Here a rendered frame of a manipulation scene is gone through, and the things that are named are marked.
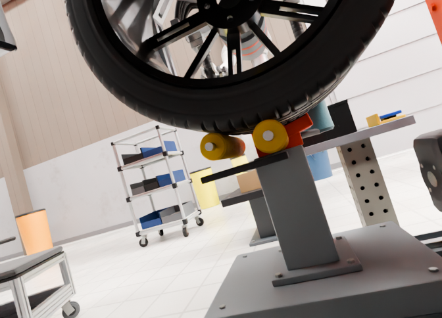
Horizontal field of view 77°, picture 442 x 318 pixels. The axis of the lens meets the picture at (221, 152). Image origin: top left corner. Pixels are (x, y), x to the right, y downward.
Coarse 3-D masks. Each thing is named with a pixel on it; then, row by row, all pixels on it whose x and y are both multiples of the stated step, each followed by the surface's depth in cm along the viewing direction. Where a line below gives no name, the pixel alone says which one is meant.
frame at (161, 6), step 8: (160, 0) 80; (168, 0) 84; (160, 8) 84; (168, 8) 85; (160, 16) 84; (160, 24) 85; (168, 48) 85; (160, 56) 80; (168, 56) 84; (168, 64) 81
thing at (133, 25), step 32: (96, 0) 56; (128, 0) 66; (192, 0) 71; (256, 0) 64; (128, 32) 63; (160, 32) 73; (192, 32) 72; (224, 32) 68; (256, 32) 67; (160, 64) 72; (192, 64) 71
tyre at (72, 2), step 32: (64, 0) 58; (352, 0) 44; (384, 0) 43; (96, 32) 56; (320, 32) 45; (352, 32) 44; (96, 64) 56; (128, 64) 54; (288, 64) 46; (320, 64) 45; (352, 64) 47; (128, 96) 54; (160, 96) 52; (192, 96) 51; (224, 96) 49; (256, 96) 48; (288, 96) 46; (320, 96) 52; (192, 128) 52; (224, 128) 50
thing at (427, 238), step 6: (420, 234) 68; (426, 234) 67; (432, 234) 67; (438, 234) 66; (420, 240) 67; (426, 240) 61; (432, 240) 60; (438, 240) 59; (432, 246) 59; (438, 246) 59; (438, 252) 58
